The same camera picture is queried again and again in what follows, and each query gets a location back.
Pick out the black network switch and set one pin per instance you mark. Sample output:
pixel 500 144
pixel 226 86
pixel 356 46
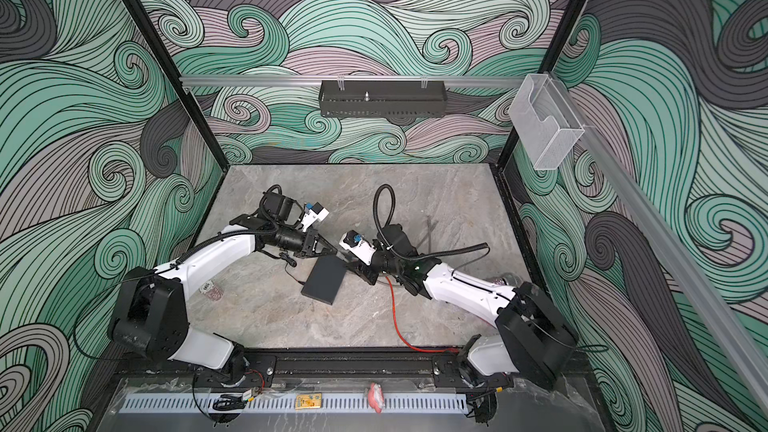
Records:
pixel 325 279

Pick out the black wall-mounted tray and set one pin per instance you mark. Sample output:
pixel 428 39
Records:
pixel 399 99

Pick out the pink toy on duct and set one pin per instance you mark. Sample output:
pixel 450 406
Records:
pixel 375 398

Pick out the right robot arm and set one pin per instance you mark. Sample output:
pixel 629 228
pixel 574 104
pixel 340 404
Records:
pixel 533 339

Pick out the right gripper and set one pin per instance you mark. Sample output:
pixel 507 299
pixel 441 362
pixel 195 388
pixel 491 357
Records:
pixel 364 273

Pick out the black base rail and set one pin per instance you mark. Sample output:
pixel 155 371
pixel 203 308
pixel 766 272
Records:
pixel 271 368

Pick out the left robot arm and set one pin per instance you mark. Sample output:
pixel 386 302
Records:
pixel 150 316

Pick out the yellow label tag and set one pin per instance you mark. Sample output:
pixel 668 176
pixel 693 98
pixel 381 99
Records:
pixel 308 401

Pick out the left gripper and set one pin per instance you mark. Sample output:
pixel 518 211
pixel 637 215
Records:
pixel 311 242

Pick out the white slotted cable duct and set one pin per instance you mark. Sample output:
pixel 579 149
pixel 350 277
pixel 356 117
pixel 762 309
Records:
pixel 329 403

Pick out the clear plastic wall bin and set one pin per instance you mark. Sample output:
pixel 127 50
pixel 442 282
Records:
pixel 546 120

